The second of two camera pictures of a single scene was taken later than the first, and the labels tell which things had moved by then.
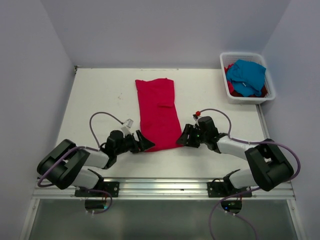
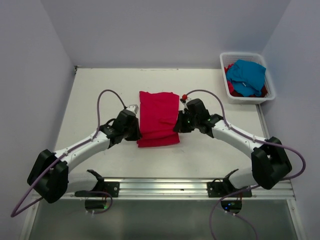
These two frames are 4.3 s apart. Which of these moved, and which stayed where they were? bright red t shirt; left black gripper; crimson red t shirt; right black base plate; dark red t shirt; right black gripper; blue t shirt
Moved: crimson red t shirt; left black gripper; right black gripper
Stayed: blue t shirt; bright red t shirt; right black base plate; dark red t shirt
